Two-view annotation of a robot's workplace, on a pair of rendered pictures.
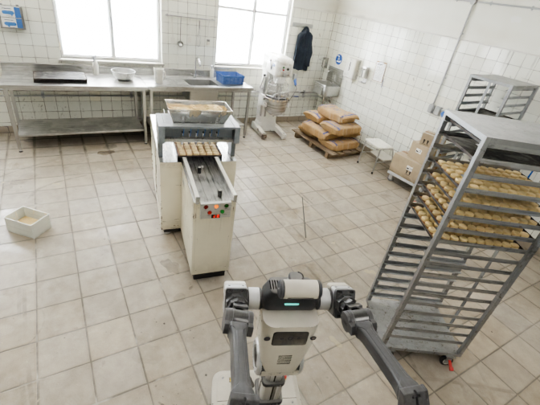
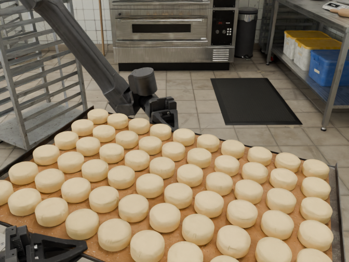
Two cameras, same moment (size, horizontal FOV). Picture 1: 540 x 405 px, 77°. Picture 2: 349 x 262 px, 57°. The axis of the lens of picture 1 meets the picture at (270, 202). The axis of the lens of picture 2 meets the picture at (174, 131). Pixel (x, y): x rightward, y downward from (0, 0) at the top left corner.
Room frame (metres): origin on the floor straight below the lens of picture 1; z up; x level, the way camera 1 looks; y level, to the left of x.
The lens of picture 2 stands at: (-0.24, 0.03, 1.39)
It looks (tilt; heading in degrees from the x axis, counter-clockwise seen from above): 30 degrees down; 304
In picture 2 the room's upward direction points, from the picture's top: straight up
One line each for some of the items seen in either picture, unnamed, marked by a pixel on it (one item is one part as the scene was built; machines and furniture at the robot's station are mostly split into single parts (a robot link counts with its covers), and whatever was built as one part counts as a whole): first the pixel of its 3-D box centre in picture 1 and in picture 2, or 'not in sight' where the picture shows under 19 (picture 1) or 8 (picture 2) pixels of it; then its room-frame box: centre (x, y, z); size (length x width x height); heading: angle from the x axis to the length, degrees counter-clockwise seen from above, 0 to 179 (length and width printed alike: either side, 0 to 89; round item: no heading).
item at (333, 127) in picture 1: (341, 126); not in sight; (5.90, -1.01, 0.47); 0.72 x 0.42 x 0.17; 130
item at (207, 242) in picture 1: (204, 217); not in sight; (2.55, 0.56, 0.45); 0.70 x 0.34 x 0.90; 25
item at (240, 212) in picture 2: not in sight; (241, 213); (-0.11, -0.37, 1.00); 0.05 x 0.05 x 0.02
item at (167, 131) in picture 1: (197, 137); not in sight; (3.01, 0.78, 1.01); 0.72 x 0.33 x 0.34; 115
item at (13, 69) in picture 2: (449, 296); (42, 59); (1.78, -1.32, 0.69); 0.64 x 0.03 x 0.03; 94
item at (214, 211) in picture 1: (215, 210); not in sight; (2.22, 0.41, 0.77); 0.24 x 0.04 x 0.14; 115
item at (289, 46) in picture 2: not in sight; (305, 44); (0.62, -4.10, 0.36); 0.47 x 0.39 x 0.26; 33
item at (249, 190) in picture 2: not in sight; (248, 191); (-0.10, -0.42, 1.00); 0.05 x 0.05 x 0.02
